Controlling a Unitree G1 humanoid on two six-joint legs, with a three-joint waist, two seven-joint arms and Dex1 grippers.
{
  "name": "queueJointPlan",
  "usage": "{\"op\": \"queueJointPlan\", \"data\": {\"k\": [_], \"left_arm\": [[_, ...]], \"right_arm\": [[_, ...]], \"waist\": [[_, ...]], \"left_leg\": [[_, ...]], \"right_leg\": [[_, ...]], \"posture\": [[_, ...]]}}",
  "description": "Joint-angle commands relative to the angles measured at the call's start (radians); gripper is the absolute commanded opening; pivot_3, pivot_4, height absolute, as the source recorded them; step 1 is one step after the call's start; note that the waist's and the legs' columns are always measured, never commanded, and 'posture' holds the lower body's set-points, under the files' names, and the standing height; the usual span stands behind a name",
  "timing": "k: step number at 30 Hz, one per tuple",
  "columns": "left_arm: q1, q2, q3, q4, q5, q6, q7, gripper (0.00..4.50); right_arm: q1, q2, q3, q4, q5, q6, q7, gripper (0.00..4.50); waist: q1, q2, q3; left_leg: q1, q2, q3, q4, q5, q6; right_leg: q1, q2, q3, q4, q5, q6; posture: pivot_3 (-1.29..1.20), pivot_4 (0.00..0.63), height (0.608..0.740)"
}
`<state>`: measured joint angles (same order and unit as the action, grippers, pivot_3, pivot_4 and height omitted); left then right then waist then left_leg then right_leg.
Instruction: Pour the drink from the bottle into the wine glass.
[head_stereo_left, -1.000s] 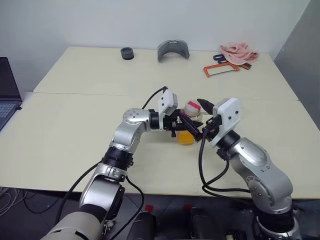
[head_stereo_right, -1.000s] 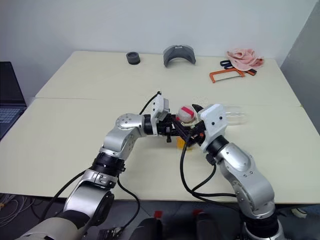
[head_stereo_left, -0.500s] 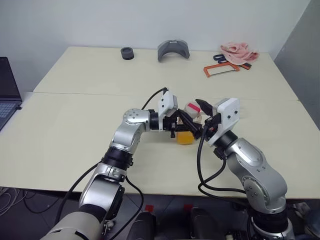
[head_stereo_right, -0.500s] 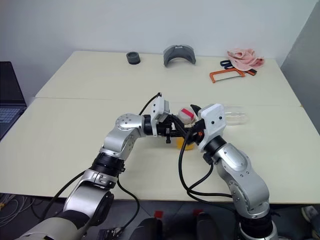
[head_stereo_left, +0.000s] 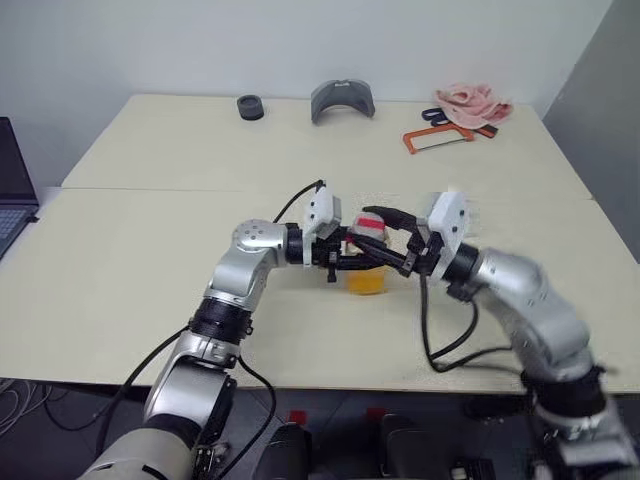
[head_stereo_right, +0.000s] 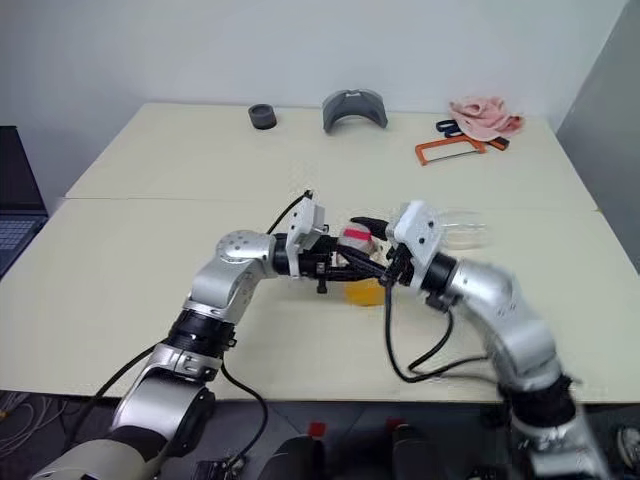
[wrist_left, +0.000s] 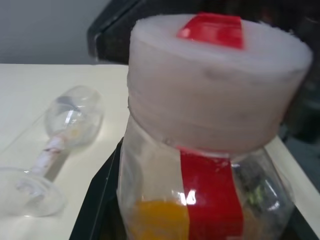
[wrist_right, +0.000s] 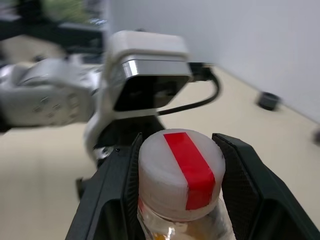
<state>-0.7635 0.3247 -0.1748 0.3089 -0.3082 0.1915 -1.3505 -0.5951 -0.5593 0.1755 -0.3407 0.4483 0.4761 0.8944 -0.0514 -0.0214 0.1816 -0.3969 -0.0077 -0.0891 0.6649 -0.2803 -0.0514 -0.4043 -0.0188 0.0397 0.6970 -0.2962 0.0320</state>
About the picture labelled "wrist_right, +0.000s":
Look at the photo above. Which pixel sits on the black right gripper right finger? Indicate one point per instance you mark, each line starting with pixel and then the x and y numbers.
pixel 262 195

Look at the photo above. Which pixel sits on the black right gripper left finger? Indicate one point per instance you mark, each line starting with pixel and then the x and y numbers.
pixel 105 200

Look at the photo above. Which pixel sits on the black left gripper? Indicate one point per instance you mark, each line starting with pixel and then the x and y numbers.
pixel 130 130

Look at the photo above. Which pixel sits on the white bottle cap red tape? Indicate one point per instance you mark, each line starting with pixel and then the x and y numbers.
pixel 175 170

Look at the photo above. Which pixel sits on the dark rounded object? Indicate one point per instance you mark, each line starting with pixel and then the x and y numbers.
pixel 316 136

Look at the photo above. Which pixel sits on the small black cylinder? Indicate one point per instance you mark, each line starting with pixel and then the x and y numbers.
pixel 268 100

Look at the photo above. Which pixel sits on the dark background furniture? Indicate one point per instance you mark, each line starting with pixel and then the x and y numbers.
pixel 50 27

